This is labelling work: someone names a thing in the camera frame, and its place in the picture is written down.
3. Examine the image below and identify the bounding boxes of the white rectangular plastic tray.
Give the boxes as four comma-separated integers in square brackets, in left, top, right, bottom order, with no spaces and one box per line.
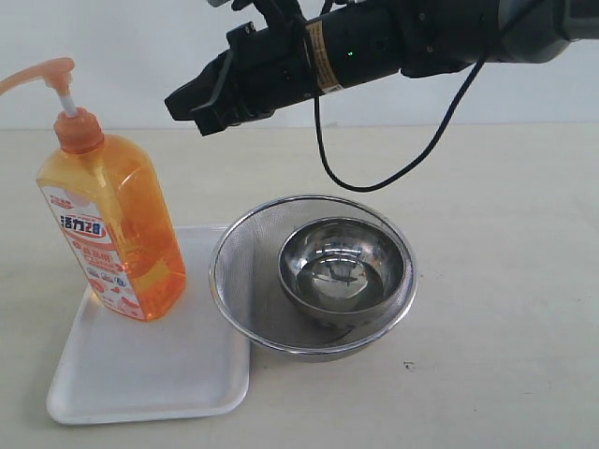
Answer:
[46,224,250,425]

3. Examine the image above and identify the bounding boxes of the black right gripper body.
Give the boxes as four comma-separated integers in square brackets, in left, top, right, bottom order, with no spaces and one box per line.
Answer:
[212,22,322,110]

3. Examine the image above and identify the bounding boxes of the steel mesh strainer basket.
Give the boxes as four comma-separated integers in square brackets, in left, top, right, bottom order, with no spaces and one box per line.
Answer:
[209,195,417,362]

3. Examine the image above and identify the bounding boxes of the black right camera cable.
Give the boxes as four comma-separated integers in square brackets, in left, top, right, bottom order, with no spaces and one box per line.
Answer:
[312,0,548,194]

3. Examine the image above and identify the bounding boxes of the small stainless steel bowl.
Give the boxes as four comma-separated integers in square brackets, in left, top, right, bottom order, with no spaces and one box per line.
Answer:
[278,216,407,326]

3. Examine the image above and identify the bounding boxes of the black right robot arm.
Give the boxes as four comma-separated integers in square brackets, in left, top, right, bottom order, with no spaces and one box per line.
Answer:
[165,1,598,136]

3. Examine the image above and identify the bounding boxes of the orange dish soap pump bottle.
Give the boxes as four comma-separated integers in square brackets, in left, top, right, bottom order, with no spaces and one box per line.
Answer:
[1,57,186,322]

